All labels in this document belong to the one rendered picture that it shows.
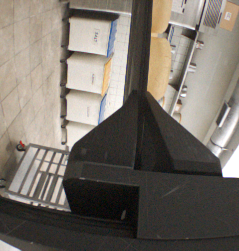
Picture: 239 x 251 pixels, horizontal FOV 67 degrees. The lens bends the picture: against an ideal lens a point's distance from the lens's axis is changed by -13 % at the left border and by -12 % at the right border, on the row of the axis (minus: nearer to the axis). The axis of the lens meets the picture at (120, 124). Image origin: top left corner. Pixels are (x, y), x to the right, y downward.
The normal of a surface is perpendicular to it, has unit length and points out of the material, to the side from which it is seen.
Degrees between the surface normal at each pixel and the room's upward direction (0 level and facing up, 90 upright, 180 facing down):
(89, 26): 90
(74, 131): 93
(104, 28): 91
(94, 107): 91
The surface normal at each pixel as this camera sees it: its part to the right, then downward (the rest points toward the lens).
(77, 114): -0.13, 0.59
